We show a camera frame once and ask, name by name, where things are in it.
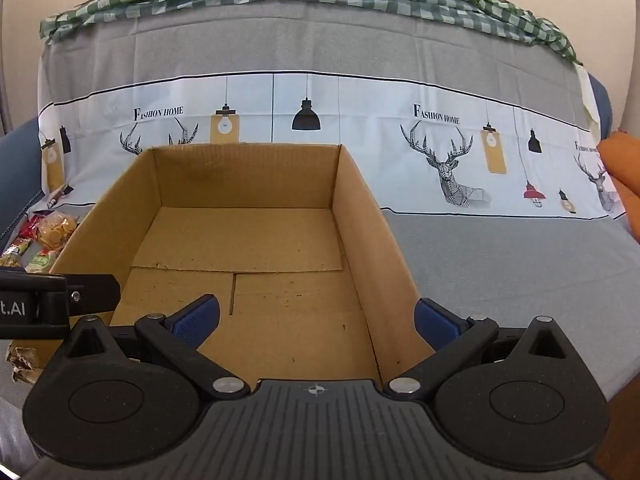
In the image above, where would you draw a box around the brown cardboard box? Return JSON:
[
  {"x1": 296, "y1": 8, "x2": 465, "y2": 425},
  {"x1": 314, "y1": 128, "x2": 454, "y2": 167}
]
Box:
[{"x1": 47, "y1": 143, "x2": 436, "y2": 386}]

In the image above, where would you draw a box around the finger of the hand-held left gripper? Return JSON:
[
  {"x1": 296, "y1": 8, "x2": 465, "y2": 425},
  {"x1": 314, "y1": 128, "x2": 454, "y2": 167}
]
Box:
[{"x1": 64, "y1": 273, "x2": 122, "y2": 317}]

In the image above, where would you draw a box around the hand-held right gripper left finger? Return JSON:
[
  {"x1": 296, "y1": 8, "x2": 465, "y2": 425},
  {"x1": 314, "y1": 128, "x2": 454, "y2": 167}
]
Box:
[{"x1": 47, "y1": 294, "x2": 252, "y2": 402}]

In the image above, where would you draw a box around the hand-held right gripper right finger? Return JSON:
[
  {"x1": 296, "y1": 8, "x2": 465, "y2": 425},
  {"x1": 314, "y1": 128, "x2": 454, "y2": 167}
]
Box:
[{"x1": 384, "y1": 297, "x2": 572, "y2": 402}]

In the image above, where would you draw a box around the red snack packet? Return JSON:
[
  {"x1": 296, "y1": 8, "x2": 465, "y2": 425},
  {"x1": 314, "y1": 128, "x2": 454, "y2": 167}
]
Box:
[{"x1": 19, "y1": 214, "x2": 51, "y2": 242}]

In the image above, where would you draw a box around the clear bag of round crackers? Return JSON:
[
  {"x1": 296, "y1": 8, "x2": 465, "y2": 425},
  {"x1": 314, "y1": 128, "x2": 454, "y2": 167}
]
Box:
[{"x1": 32, "y1": 212, "x2": 81, "y2": 257}]

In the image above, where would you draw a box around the red gold candy bar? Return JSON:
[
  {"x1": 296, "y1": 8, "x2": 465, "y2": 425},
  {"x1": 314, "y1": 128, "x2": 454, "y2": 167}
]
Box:
[{"x1": 0, "y1": 241, "x2": 32, "y2": 267}]

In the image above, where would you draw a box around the orange cushion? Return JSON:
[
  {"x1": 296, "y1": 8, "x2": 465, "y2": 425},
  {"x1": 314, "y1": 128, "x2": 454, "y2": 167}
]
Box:
[{"x1": 597, "y1": 131, "x2": 640, "y2": 247}]

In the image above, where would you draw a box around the crumpled brown paper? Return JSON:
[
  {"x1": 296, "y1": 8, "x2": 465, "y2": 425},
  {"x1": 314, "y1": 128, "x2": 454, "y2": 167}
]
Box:
[{"x1": 5, "y1": 344, "x2": 45, "y2": 385}]

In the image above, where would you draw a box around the green label pastry packet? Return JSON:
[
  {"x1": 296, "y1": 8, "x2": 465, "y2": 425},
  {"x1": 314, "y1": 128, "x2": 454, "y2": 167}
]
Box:
[{"x1": 25, "y1": 251, "x2": 57, "y2": 274}]

